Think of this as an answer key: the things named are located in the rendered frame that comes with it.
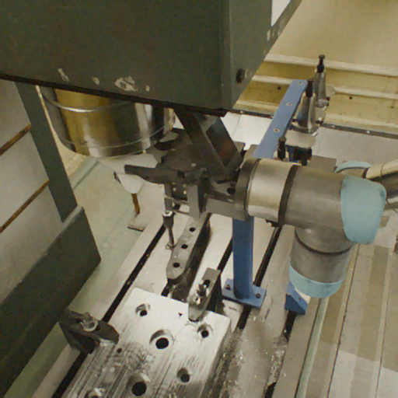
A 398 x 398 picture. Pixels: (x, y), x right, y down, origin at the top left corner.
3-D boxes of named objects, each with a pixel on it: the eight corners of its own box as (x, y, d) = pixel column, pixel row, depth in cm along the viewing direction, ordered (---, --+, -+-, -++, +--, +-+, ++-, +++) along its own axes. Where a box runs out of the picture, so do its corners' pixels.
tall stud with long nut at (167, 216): (179, 242, 121) (173, 207, 112) (174, 249, 119) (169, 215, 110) (169, 239, 122) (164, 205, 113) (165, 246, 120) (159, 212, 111)
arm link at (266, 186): (281, 190, 51) (298, 148, 56) (242, 181, 52) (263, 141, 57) (275, 235, 56) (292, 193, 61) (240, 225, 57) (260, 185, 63)
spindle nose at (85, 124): (105, 83, 67) (85, 0, 59) (199, 105, 61) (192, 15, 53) (29, 141, 58) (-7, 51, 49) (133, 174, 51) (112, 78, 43)
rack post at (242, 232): (266, 291, 108) (271, 201, 87) (260, 309, 104) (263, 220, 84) (227, 279, 111) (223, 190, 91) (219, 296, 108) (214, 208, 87)
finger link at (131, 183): (96, 196, 62) (162, 201, 61) (87, 162, 58) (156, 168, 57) (103, 181, 64) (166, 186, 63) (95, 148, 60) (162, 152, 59)
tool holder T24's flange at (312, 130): (292, 121, 106) (293, 112, 104) (319, 123, 104) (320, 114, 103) (289, 137, 101) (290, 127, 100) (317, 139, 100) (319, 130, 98)
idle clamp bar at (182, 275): (213, 221, 126) (212, 204, 122) (183, 297, 108) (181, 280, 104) (196, 218, 127) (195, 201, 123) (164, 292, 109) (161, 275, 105)
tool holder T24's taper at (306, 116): (296, 115, 103) (299, 88, 99) (316, 116, 102) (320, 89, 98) (295, 126, 100) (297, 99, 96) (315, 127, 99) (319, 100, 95)
